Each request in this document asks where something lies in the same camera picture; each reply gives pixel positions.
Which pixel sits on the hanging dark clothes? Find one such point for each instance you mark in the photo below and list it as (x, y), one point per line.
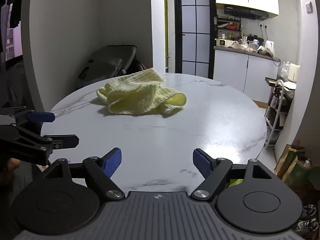
(13, 10)

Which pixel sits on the dark round chair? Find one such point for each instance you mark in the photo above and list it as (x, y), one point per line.
(137, 67)

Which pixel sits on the yellow towel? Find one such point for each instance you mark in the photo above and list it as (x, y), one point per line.
(135, 92)

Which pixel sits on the white base cabinet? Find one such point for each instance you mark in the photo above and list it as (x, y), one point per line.
(230, 67)

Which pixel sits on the clear plastic bottles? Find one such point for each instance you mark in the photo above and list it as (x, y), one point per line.
(284, 70)

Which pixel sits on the countertop clutter of bags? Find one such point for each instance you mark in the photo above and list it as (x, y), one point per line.
(250, 45)

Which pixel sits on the sneakers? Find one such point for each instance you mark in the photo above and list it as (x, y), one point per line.
(307, 217)

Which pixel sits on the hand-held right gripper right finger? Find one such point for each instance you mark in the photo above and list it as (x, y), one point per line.
(202, 164)

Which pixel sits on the green paper bag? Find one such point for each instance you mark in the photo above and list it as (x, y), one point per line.
(300, 173)

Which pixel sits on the wall socket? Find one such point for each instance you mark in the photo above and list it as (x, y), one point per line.
(262, 25)

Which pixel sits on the black range hood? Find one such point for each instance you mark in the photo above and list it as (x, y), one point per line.
(240, 11)

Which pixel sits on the white plastic container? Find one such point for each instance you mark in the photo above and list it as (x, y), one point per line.
(294, 73)

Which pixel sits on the white light switch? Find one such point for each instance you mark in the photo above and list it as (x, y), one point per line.
(309, 7)

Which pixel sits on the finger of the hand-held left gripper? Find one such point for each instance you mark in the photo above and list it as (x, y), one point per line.
(41, 116)
(63, 141)

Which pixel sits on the yellow pipe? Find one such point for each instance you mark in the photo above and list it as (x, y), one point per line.
(166, 30)

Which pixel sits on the black framed glass door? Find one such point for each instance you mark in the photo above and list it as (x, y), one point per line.
(190, 17)

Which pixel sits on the white electric kettle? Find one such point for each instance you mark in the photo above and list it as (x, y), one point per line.
(269, 45)

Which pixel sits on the grey backpack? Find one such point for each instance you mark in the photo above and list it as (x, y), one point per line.
(105, 62)

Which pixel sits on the black kitchen shelf rack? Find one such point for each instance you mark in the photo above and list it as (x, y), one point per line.
(228, 26)

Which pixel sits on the white countertop appliance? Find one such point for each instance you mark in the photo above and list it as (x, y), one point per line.
(223, 42)

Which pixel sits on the brown paper bag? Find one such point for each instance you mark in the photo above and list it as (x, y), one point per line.
(287, 158)

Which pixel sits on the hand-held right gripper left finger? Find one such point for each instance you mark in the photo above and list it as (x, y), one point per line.
(112, 162)

